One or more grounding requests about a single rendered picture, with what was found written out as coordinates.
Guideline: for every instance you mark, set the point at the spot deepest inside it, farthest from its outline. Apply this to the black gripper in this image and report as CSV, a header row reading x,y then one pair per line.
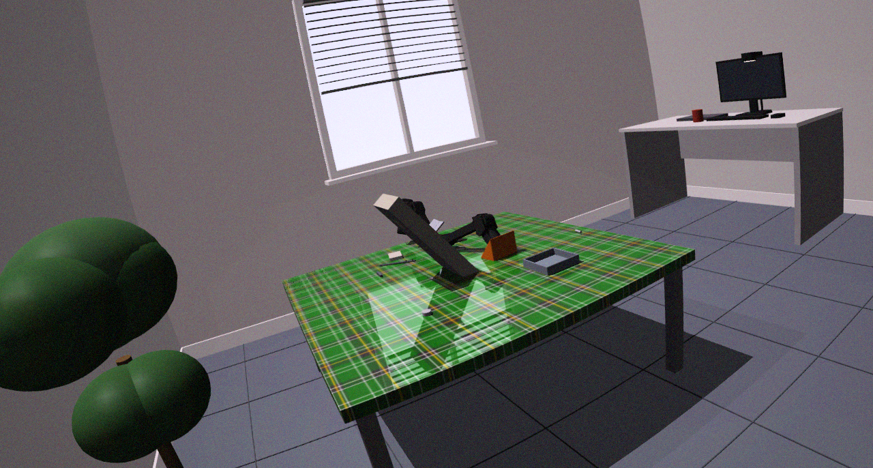
x,y
399,231

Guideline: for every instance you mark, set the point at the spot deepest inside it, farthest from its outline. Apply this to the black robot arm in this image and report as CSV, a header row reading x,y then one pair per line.
x,y
483,224

